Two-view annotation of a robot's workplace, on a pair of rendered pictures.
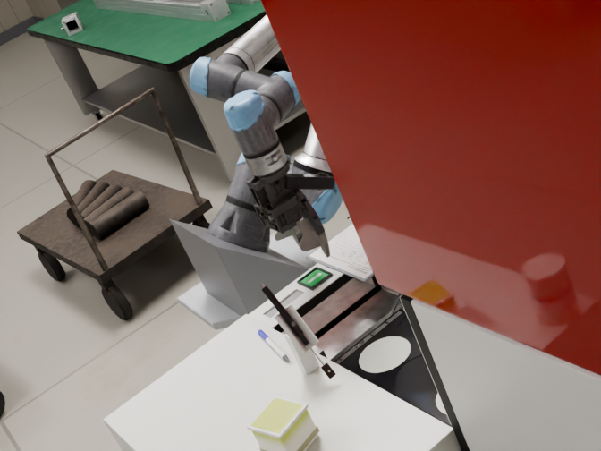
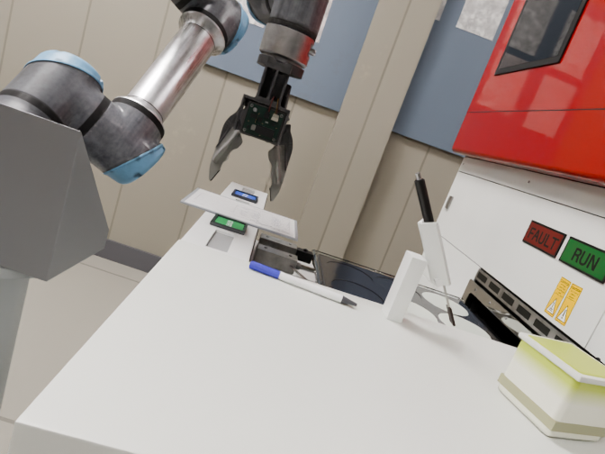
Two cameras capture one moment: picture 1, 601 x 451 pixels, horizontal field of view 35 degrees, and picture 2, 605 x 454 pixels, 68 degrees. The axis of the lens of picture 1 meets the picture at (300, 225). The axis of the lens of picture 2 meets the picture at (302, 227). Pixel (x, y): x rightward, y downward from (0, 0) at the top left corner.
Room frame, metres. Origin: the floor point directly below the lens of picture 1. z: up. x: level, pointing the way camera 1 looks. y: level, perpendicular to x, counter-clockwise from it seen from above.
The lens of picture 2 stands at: (1.38, 0.64, 1.15)
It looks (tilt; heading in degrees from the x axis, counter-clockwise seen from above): 13 degrees down; 289
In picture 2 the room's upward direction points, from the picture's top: 20 degrees clockwise
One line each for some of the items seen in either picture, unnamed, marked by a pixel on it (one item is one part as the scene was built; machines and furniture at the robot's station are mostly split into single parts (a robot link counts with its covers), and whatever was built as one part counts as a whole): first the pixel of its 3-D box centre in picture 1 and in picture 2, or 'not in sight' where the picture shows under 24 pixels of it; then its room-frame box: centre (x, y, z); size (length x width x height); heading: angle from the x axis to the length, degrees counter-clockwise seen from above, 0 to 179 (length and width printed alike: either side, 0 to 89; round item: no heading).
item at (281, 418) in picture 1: (284, 430); (560, 386); (1.24, 0.16, 1.00); 0.07 x 0.07 x 0.07; 40
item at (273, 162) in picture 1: (266, 159); (287, 49); (1.71, 0.01, 1.24); 0.08 x 0.08 x 0.05
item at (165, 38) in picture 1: (179, 55); not in sight; (5.69, 0.25, 0.47); 2.58 x 1.01 x 0.93; 22
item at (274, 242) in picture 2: not in sight; (276, 246); (1.70, -0.21, 0.89); 0.08 x 0.03 x 0.03; 25
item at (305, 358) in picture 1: (301, 343); (423, 273); (1.40, 0.08, 1.03); 0.06 x 0.04 x 0.13; 25
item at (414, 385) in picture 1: (465, 338); (410, 311); (1.40, -0.19, 0.90); 0.34 x 0.34 x 0.01; 25
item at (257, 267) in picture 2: (274, 345); (302, 284); (1.52, 0.14, 0.97); 0.14 x 0.01 x 0.01; 15
